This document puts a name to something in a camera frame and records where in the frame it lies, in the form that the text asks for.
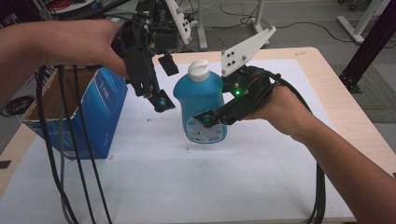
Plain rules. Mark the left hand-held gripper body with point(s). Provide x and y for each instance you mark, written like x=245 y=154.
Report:
x=140 y=56

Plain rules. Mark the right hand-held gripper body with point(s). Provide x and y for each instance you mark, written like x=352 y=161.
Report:
x=249 y=87

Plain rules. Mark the blue bottle with white cap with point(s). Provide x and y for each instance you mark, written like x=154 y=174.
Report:
x=199 y=96

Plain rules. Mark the blue cardboard box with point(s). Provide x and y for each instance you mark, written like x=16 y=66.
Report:
x=102 y=109

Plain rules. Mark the person's right hand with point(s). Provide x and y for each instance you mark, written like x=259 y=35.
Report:
x=286 y=112

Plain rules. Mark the person's left hand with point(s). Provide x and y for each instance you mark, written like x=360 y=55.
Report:
x=84 y=43

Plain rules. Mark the white metal stand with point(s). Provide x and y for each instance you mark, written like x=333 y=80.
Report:
x=361 y=21
x=202 y=25
x=258 y=15

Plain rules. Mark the gray floor mat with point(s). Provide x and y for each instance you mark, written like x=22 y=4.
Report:
x=373 y=93

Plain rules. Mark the black metal stand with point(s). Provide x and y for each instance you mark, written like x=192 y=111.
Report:
x=370 y=46

